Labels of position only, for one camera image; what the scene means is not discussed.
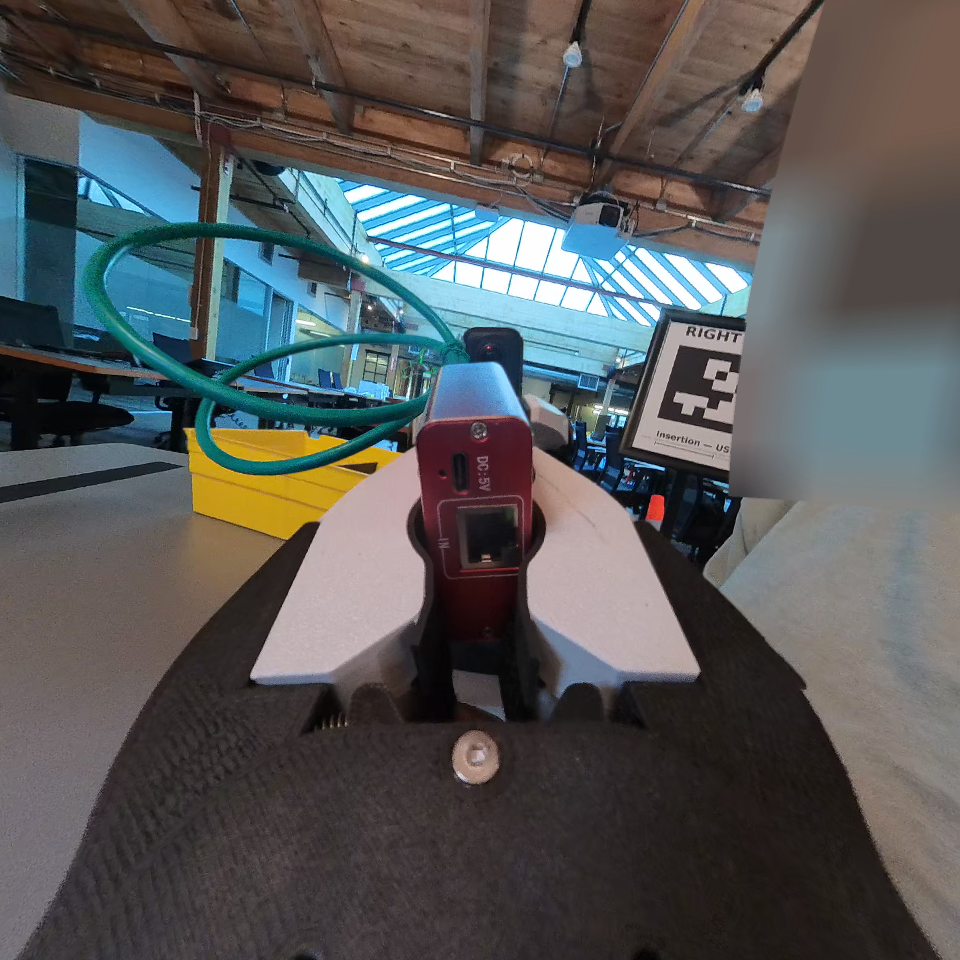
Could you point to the black framed tag sign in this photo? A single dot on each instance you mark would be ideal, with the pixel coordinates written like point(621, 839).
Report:
point(679, 375)

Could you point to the ceiling spot lamp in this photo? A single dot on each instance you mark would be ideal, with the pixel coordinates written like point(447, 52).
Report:
point(572, 54)
point(752, 99)

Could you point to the person's pale grey sweatshirt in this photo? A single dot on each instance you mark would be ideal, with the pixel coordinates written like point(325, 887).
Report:
point(862, 675)

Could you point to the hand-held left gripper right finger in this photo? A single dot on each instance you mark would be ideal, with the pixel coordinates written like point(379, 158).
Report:
point(607, 592)

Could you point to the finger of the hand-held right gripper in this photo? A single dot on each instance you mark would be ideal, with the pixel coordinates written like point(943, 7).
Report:
point(549, 427)

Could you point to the yellow plastic bin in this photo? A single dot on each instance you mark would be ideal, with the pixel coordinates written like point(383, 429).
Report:
point(247, 495)

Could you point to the orange traffic cone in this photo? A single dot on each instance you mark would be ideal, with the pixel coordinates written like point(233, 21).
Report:
point(655, 510)

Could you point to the wooden office desks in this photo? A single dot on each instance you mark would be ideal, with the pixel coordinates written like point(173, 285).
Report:
point(75, 360)

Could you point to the red metal adapter box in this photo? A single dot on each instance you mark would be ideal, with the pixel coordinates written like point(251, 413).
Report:
point(450, 585)

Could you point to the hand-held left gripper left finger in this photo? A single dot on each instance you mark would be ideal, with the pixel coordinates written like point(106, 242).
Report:
point(345, 585)

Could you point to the wooden post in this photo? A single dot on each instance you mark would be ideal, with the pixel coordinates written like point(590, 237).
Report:
point(208, 262)

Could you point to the row of black office chairs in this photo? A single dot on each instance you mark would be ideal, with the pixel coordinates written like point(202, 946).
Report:
point(637, 480)

